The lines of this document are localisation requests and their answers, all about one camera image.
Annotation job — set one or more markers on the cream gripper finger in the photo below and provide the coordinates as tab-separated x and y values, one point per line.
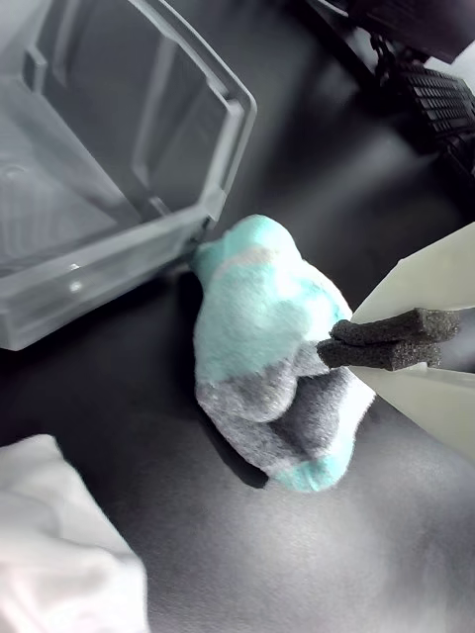
435	405
430	282

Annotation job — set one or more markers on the teal and grey sock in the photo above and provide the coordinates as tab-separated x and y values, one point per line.
257	336

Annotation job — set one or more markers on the white sock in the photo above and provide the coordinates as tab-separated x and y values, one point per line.
59	544

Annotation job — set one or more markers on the grey plastic bin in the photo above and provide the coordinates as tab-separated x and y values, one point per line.
99	277

